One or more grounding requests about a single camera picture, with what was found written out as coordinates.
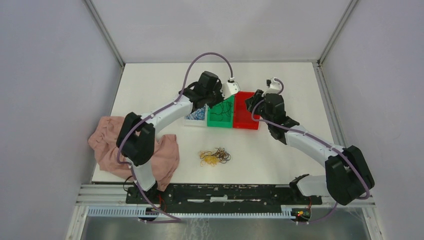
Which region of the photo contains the black thin cable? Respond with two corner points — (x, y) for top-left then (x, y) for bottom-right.
(209, 99), (235, 125)

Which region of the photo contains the blue cable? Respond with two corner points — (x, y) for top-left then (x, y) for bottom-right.
(186, 106), (207, 121)

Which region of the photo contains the cable bundle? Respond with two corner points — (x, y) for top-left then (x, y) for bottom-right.
(198, 147), (232, 168)

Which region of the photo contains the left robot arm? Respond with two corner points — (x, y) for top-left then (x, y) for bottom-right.
(116, 71), (240, 204)

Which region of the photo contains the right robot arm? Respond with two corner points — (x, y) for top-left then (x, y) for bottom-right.
(245, 90), (375, 206)

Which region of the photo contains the red plastic bin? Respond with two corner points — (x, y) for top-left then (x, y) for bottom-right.
(232, 91), (259, 130)

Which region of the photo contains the green plastic bin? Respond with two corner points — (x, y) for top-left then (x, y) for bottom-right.
(207, 96), (235, 128)

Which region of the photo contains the clear plastic bin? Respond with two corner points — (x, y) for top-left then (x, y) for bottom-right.
(183, 105), (208, 127)

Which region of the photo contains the pink cloth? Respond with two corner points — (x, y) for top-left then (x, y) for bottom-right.
(88, 116), (180, 192)

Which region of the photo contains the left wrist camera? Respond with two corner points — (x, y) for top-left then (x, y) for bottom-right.
(220, 77), (241, 100)

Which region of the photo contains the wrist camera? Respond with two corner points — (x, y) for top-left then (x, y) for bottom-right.
(262, 77), (285, 97)
(220, 77), (241, 100)

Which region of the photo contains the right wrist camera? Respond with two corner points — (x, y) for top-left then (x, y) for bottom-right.
(262, 77), (285, 97)

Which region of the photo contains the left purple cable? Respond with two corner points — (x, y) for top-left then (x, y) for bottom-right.
(115, 51), (235, 223)

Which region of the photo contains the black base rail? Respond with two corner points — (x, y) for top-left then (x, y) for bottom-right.
(145, 183), (323, 214)

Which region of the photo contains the white cable duct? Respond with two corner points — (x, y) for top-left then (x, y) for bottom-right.
(87, 206), (295, 220)

